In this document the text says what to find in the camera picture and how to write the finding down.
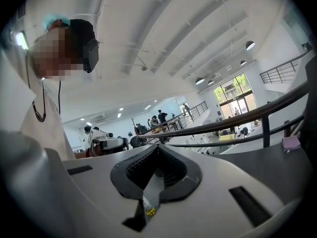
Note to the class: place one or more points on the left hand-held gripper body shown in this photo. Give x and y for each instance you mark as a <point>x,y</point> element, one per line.
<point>111,142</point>

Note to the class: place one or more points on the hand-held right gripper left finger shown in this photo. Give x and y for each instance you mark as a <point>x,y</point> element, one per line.
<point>86,195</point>

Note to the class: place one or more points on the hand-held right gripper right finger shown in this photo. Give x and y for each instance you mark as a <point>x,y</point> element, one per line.
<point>210,182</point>

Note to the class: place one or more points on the yellow banana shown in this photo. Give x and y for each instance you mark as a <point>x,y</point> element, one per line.
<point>150,210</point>

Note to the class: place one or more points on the coat stand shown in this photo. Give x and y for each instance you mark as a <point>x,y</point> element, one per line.
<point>134,125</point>

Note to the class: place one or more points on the yellow box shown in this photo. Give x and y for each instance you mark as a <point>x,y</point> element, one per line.
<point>226,137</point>

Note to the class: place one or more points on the cream sweatshirt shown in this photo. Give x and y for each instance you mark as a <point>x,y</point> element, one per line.
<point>49,133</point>

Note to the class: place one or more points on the grey stair railing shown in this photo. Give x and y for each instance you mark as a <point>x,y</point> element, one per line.
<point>198,109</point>

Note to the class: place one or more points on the curved black handrail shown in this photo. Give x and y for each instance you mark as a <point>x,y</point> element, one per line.
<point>266,133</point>

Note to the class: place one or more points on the ceiling spotlight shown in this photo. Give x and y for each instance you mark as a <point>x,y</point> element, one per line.
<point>144,68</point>

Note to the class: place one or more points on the pink cloth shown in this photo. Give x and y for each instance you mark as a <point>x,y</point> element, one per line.
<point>292,143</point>

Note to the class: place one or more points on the large glass entrance door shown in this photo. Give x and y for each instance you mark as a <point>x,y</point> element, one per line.
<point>234,93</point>

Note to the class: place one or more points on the dome pendant lamp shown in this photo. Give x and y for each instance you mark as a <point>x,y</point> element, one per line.
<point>250,44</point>
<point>210,82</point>
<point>200,80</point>
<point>243,62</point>

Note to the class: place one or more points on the person's head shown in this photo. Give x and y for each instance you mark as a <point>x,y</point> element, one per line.
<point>54,56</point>

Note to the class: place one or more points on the black jacket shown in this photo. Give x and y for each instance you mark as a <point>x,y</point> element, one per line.
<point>309,108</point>

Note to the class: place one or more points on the grey balcony railing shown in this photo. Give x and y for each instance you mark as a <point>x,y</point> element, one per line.
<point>277,74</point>

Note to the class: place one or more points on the teal hair scrunchie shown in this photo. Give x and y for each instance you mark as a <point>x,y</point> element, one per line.
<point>55,18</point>

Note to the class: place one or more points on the ceiling air vent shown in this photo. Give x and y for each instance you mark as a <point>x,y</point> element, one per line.
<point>21,11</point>

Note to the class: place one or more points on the black head-mounted camera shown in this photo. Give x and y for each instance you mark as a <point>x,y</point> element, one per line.
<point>91,56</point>

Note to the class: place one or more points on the bright wall light panel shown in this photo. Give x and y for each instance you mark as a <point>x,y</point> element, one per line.
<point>19,40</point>

